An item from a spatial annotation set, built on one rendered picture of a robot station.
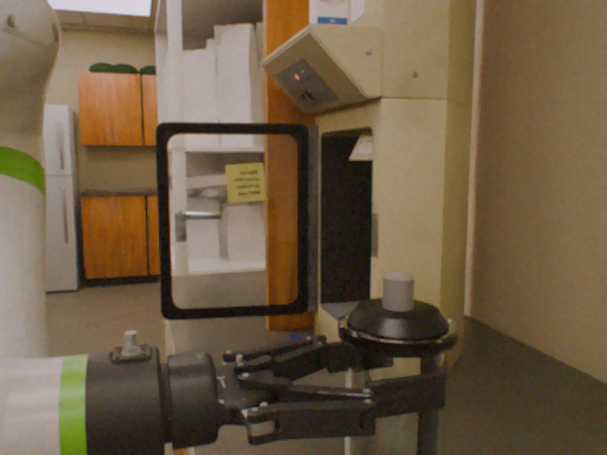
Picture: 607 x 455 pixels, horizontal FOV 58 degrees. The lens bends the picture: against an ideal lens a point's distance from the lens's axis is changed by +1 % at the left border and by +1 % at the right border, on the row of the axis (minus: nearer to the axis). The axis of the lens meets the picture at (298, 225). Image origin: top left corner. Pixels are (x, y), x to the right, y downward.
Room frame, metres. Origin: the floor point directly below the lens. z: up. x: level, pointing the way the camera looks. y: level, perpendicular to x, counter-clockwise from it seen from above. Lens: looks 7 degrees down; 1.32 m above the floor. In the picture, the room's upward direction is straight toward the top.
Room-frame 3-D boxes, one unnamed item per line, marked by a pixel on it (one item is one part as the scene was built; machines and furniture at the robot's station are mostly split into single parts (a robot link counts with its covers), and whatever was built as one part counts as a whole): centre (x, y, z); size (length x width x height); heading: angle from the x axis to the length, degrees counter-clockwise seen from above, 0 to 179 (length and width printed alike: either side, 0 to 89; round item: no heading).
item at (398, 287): (0.49, -0.09, 1.18); 0.09 x 0.09 x 0.07
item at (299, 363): (0.49, 0.01, 1.12); 0.11 x 0.01 x 0.04; 134
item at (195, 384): (0.44, 0.06, 1.12); 0.09 x 0.08 x 0.07; 106
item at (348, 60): (0.97, -0.02, 1.46); 0.32 x 0.11 x 0.10; 16
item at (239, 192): (1.10, 0.13, 1.19); 0.30 x 0.01 x 0.40; 99
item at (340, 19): (0.89, -0.05, 1.54); 0.05 x 0.05 x 0.06; 12
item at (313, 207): (1.12, -0.03, 1.19); 0.03 x 0.02 x 0.39; 16
